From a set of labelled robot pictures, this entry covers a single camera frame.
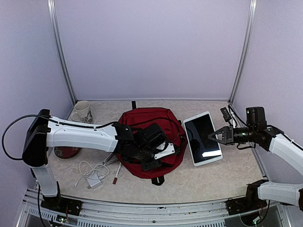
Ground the white marker dark-red cap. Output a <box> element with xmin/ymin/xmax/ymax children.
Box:
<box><xmin>113</xmin><ymin>163</ymin><xmax>123</xmax><ymax>184</ymax></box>

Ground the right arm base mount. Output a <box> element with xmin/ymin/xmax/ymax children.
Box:
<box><xmin>225</xmin><ymin>197</ymin><xmax>267</xmax><ymax>215</ymax></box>

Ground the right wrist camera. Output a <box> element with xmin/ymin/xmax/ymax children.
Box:
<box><xmin>220</xmin><ymin>107</ymin><xmax>238</xmax><ymax>128</ymax></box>

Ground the red backpack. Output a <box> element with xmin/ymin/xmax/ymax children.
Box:
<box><xmin>114</xmin><ymin>101</ymin><xmax>187</xmax><ymax>186</ymax></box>

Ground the white charger with cable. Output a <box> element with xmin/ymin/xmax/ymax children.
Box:
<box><xmin>74</xmin><ymin>161</ymin><xmax>109</xmax><ymax>189</ymax></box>

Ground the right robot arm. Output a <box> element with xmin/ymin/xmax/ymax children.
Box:
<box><xmin>208</xmin><ymin>106</ymin><xmax>303</xmax><ymax>210</ymax></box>

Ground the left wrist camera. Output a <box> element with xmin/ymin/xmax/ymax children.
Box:
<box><xmin>154</xmin><ymin>143</ymin><xmax>175</xmax><ymax>160</ymax></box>

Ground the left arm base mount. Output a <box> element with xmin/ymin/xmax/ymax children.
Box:
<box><xmin>41</xmin><ymin>197</ymin><xmax>82</xmax><ymax>216</ymax></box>

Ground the white ceramic mug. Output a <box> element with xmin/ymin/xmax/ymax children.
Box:
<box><xmin>71</xmin><ymin>101</ymin><xmax>93</xmax><ymax>124</ymax></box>

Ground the red patterned dish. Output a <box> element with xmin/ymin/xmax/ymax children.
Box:
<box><xmin>54</xmin><ymin>147</ymin><xmax>80</xmax><ymax>159</ymax></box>

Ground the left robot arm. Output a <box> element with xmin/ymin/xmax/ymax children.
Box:
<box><xmin>1</xmin><ymin>109</ymin><xmax>182</xmax><ymax>210</ymax></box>

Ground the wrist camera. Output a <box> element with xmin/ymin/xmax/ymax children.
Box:
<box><xmin>154</xmin><ymin>143</ymin><xmax>175</xmax><ymax>160</ymax></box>
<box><xmin>220</xmin><ymin>107</ymin><xmax>238</xmax><ymax>128</ymax></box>

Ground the right aluminium frame post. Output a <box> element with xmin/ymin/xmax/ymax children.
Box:
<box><xmin>229</xmin><ymin>0</ymin><xmax>258</xmax><ymax>105</ymax></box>

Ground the front aluminium rail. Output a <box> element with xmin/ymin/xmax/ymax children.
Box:
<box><xmin>13</xmin><ymin>188</ymin><xmax>295</xmax><ymax>227</ymax></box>

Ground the white tablet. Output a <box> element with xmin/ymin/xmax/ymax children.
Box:
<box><xmin>183</xmin><ymin>111</ymin><xmax>223</xmax><ymax>167</ymax></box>

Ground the white marker black cap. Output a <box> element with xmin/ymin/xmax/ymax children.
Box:
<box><xmin>103</xmin><ymin>154</ymin><xmax>118</xmax><ymax>166</ymax></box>

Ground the aluminium frame post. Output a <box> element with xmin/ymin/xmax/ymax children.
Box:
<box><xmin>47</xmin><ymin>0</ymin><xmax>77</xmax><ymax>105</ymax></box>
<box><xmin>229</xmin><ymin>0</ymin><xmax>258</xmax><ymax>105</ymax></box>

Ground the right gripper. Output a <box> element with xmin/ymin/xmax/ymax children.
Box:
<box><xmin>208</xmin><ymin>124</ymin><xmax>257</xmax><ymax>145</ymax></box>

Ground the left aluminium frame post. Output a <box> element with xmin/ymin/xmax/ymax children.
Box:
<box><xmin>47</xmin><ymin>0</ymin><xmax>77</xmax><ymax>105</ymax></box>

